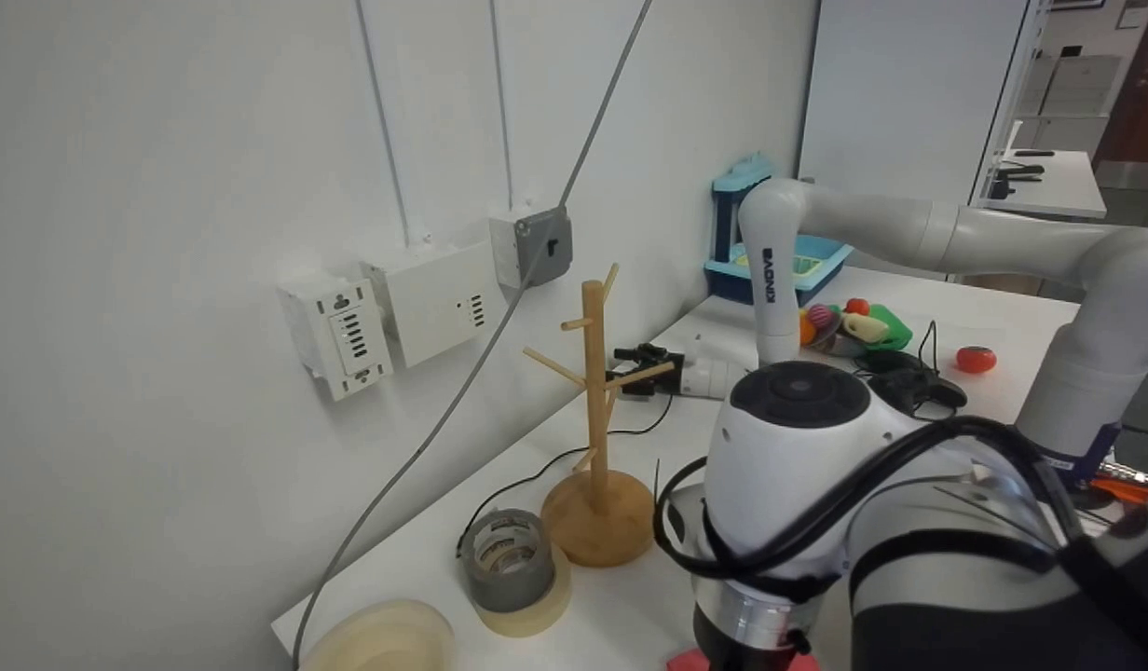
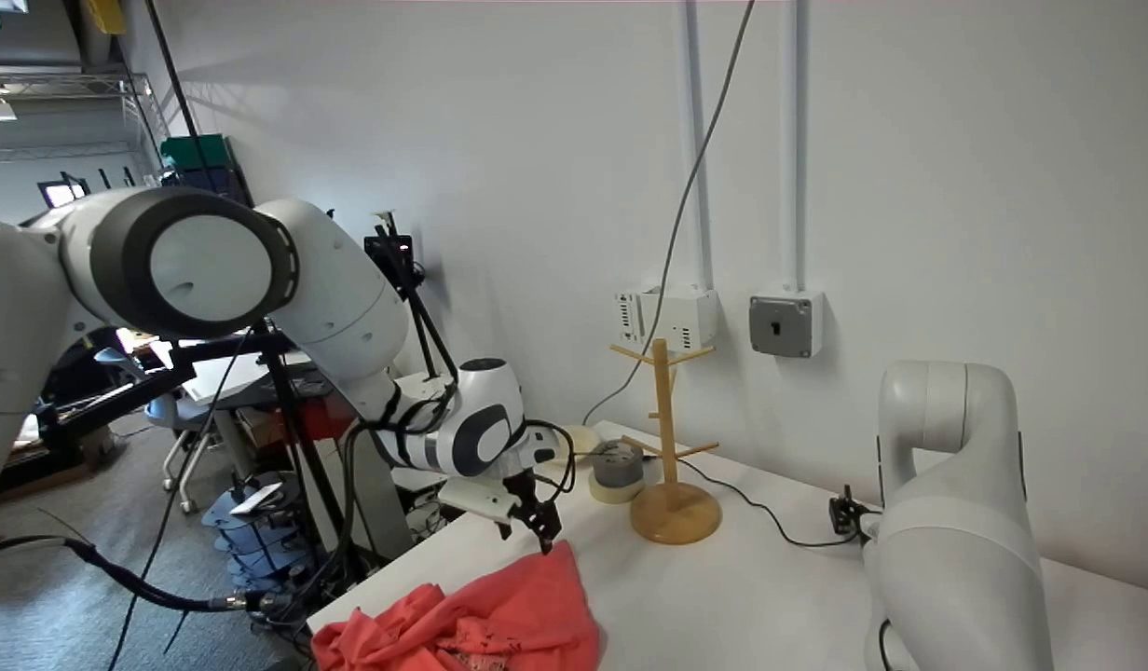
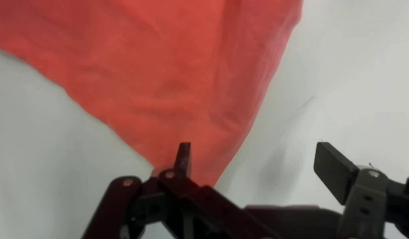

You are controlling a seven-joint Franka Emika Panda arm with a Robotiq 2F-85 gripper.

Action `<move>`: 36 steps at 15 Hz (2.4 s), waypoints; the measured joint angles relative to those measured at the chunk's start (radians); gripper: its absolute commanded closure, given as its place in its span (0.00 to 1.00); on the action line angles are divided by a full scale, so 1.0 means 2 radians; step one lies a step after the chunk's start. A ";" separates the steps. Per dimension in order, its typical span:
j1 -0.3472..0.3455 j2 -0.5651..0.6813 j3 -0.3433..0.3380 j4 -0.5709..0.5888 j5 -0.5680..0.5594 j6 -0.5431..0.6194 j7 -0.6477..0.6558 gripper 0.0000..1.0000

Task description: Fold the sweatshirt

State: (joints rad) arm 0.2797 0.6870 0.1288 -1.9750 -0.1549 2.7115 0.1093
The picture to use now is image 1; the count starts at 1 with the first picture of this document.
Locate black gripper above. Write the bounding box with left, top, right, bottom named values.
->
left=692, top=627, right=815, bottom=671

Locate white jointed support arm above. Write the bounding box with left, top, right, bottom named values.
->
left=677, top=176, right=1148, bottom=496

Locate beige tape roll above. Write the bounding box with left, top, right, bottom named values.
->
left=468, top=565, right=573, bottom=642

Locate wooden mug tree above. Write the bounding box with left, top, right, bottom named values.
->
left=517, top=260, right=682, bottom=572

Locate small black end device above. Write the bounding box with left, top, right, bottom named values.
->
left=606, top=342, right=691, bottom=403

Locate orange toy fruit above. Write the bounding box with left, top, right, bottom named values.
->
left=795, top=303, right=846, bottom=356

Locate red round toy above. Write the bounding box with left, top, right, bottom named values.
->
left=951, top=342, right=1000, bottom=381

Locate cream bowl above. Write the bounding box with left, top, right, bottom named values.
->
left=296, top=598, right=459, bottom=671

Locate orange spring clamp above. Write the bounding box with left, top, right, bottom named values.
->
left=1086, top=463, right=1148, bottom=509

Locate grey junction box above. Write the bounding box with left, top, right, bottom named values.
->
left=488, top=203, right=577, bottom=295

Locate white socket box with sticker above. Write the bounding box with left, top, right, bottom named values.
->
left=277, top=265, right=400, bottom=406

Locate white background table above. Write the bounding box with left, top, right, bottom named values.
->
left=968, top=145, right=1111, bottom=225

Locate grey duct tape roll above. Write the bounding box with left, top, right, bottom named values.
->
left=455, top=509, right=558, bottom=617

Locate black thin table cable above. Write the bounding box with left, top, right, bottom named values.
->
left=455, top=392, right=677, bottom=565

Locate black tangled cable bundle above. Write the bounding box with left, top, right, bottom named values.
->
left=846, top=346, right=972, bottom=421

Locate plain white wall box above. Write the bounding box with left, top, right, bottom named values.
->
left=360, top=239, right=506, bottom=372

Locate grey hanging wall cable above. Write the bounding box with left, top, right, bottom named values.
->
left=286, top=0, right=659, bottom=671

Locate white wall conduit pipe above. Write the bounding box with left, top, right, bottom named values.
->
left=350, top=0, right=416, bottom=255
left=488, top=0, right=517, bottom=216

